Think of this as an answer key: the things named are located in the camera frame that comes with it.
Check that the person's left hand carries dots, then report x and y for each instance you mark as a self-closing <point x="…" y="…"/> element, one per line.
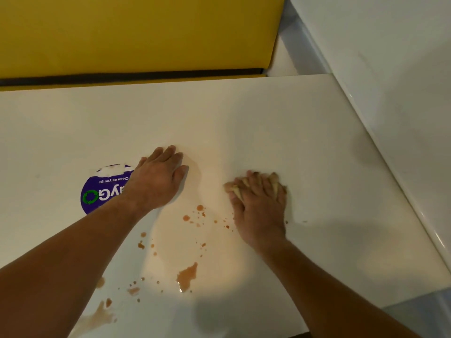
<point x="155" y="183"/>

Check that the person's right hand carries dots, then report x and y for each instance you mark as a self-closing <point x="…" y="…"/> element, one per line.
<point x="260" y="214"/>

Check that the person's right middle finger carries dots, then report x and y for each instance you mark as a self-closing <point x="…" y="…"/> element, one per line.
<point x="262" y="183"/>

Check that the person's left middle finger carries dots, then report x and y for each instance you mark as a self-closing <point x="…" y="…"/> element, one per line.
<point x="167" y="156"/>

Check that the person's left little finger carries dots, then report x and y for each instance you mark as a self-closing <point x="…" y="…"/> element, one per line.
<point x="141" y="165"/>

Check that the person's left thumb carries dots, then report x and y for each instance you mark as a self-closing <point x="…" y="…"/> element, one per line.
<point x="182" y="179"/>

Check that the person's right little finger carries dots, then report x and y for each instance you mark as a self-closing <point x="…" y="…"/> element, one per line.
<point x="282" y="195"/>

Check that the person's right thumb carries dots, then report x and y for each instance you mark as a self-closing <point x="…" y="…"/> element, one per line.
<point x="236" y="195"/>

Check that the beige tissue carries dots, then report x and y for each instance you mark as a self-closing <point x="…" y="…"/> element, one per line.
<point x="235" y="188"/>

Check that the person's right forearm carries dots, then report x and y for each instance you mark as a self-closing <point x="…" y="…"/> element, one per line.
<point x="327" y="295"/>

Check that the person's left forearm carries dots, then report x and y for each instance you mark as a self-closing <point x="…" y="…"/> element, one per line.
<point x="70" y="263"/>

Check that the scattered brown liquid drops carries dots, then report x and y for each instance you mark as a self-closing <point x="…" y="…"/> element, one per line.
<point x="192" y="218"/>

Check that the round purple sticker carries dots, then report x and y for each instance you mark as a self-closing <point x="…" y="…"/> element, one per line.
<point x="105" y="193"/>

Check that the brown liquid puddle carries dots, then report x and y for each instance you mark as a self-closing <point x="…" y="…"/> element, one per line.
<point x="186" y="276"/>

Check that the yellow cushioned bench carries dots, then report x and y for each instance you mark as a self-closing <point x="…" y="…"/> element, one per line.
<point x="134" y="35"/>

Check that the white adjoining table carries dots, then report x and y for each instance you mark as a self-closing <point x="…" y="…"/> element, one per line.
<point x="387" y="84"/>

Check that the brown liquid smear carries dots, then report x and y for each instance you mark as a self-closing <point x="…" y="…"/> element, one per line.
<point x="95" y="318"/>

